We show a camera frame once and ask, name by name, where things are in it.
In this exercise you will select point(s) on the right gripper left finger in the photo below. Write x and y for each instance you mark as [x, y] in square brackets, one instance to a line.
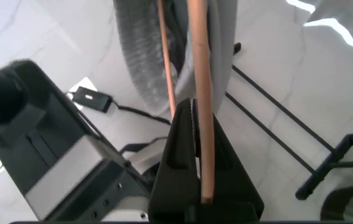
[176, 174]

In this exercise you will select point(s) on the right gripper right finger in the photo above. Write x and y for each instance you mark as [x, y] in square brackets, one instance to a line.
[232, 186]

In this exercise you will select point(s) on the pink clothes hanger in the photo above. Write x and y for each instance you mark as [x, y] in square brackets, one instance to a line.
[203, 93]

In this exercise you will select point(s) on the pale grey garment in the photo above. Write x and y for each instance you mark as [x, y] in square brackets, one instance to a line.
[139, 46]

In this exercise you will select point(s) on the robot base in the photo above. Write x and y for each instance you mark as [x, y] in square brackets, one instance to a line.
[64, 174]

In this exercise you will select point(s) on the black clothes rack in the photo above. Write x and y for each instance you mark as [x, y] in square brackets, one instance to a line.
[325, 168]

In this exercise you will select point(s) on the white curtain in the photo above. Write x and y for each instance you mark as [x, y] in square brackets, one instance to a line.
[344, 9]

